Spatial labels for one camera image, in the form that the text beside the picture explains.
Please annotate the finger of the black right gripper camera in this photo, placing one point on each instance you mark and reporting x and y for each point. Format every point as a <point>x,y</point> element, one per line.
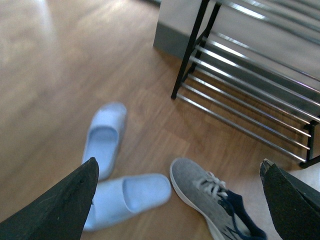
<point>294,206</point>

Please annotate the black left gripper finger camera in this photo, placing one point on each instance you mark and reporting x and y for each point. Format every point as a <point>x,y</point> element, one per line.
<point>58,214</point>

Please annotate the light blue slipper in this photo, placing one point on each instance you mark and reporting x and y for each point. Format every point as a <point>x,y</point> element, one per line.
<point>122,198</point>
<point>104,137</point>

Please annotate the grey knit sneaker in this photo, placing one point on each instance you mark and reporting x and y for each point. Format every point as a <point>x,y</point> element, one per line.
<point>222,209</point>

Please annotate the black metal shoe rack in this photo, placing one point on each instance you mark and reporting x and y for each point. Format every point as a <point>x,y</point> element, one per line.
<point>255,65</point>

